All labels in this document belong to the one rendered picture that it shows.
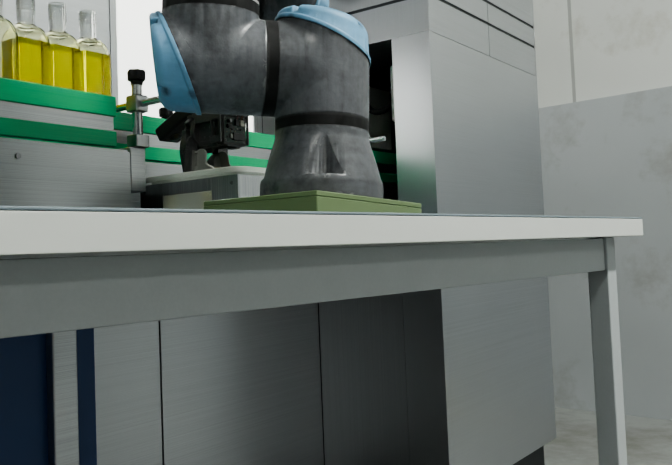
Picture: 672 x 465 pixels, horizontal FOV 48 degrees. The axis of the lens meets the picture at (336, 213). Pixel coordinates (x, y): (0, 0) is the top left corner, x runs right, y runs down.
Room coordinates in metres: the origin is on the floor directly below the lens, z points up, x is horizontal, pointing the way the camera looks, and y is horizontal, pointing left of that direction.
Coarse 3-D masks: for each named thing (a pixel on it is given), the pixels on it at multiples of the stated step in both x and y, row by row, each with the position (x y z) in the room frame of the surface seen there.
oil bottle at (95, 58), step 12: (84, 48) 1.27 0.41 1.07; (96, 48) 1.28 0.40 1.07; (84, 60) 1.26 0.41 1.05; (96, 60) 1.28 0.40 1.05; (108, 60) 1.30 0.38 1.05; (84, 72) 1.26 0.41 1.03; (96, 72) 1.28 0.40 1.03; (108, 72) 1.30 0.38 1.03; (84, 84) 1.26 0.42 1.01; (96, 84) 1.28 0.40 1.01; (108, 84) 1.30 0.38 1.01
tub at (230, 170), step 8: (216, 168) 1.14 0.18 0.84; (224, 168) 1.13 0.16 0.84; (232, 168) 1.12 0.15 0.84; (240, 168) 1.12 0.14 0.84; (248, 168) 1.13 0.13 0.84; (256, 168) 1.14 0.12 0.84; (264, 168) 1.16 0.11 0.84; (160, 176) 1.21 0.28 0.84; (168, 176) 1.20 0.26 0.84; (176, 176) 1.19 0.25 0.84; (184, 176) 1.18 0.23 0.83; (192, 176) 1.17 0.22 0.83; (200, 176) 1.17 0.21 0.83; (208, 176) 1.16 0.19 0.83; (216, 176) 1.15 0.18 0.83; (152, 184) 1.24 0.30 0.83
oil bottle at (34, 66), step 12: (24, 24) 1.19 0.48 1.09; (24, 36) 1.18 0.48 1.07; (36, 36) 1.19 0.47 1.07; (24, 48) 1.18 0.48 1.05; (36, 48) 1.19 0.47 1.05; (48, 48) 1.21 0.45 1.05; (24, 60) 1.18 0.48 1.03; (36, 60) 1.19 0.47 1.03; (48, 60) 1.21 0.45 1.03; (24, 72) 1.18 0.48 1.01; (36, 72) 1.19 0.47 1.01; (48, 72) 1.21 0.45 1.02; (48, 84) 1.21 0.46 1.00
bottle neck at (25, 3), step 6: (18, 0) 1.20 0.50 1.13; (24, 0) 1.20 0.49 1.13; (30, 0) 1.20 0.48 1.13; (18, 6) 1.20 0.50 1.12; (24, 6) 1.20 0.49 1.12; (30, 6) 1.20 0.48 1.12; (18, 12) 1.20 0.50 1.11; (24, 12) 1.20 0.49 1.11; (30, 12) 1.20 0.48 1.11; (18, 18) 1.20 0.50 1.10; (24, 18) 1.20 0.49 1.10; (30, 18) 1.20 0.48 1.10
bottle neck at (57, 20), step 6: (48, 6) 1.25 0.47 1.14; (54, 6) 1.24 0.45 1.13; (60, 6) 1.25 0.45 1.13; (48, 12) 1.25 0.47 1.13; (54, 12) 1.24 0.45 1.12; (60, 12) 1.25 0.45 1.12; (48, 18) 1.25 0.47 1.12; (54, 18) 1.24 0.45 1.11; (60, 18) 1.24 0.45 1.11; (54, 24) 1.24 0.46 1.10; (60, 24) 1.24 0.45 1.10; (48, 30) 1.25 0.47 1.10; (66, 30) 1.26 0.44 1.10
